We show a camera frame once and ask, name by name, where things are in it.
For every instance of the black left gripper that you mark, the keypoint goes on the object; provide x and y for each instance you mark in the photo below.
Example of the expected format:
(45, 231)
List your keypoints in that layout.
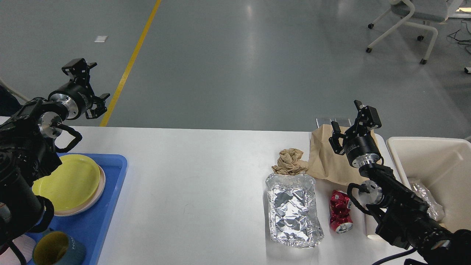
(77, 95)

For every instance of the aluminium foil tray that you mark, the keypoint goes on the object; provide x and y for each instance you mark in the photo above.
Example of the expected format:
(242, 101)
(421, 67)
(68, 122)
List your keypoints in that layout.
(292, 210)

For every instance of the beige plastic bin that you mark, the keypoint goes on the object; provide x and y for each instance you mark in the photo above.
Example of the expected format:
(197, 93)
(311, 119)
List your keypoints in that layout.
(443, 165)

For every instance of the grey office chair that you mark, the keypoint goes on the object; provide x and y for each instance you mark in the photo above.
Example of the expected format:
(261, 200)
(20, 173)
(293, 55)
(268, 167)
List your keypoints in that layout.
(418, 14)

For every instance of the yellow plastic plate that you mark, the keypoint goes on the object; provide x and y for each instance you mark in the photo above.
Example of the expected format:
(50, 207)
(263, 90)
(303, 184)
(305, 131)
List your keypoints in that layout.
(72, 184)

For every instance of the brown paper bag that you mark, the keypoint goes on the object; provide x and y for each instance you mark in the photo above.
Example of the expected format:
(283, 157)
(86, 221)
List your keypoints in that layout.
(323, 163)

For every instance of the crumpled clear plastic wrap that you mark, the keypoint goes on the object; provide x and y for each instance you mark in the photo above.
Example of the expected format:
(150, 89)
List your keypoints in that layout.
(435, 210)

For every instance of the pink plate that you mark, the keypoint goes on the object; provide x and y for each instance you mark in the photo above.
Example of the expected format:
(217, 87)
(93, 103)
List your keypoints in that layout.
(90, 202)

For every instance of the dark teal mug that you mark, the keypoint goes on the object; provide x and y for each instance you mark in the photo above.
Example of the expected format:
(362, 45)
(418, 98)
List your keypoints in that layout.
(58, 248)

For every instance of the blue plastic tray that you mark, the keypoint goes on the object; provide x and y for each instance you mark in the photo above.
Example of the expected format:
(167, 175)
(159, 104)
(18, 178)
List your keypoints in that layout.
(90, 227)

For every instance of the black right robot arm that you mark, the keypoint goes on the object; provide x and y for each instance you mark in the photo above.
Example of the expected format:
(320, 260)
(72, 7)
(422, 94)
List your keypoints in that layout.
(401, 215)

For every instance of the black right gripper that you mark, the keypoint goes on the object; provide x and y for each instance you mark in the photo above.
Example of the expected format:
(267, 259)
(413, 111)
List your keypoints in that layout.
(360, 148)

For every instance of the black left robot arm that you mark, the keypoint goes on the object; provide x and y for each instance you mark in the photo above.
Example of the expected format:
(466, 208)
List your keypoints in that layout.
(30, 141)

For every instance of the crushed red soda can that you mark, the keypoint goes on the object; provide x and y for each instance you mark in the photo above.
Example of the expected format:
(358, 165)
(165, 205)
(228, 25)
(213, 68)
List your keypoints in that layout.
(340, 207)

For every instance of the white paper cup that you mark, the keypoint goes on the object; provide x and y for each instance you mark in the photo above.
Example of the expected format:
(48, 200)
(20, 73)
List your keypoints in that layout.
(370, 229)

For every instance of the person leg dark trousers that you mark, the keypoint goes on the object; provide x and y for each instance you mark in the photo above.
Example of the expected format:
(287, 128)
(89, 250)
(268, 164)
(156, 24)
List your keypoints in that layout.
(9, 105)

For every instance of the crumpled brown paper ball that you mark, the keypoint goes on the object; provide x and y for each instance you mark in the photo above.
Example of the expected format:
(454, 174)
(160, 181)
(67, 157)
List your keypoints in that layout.
(290, 163)

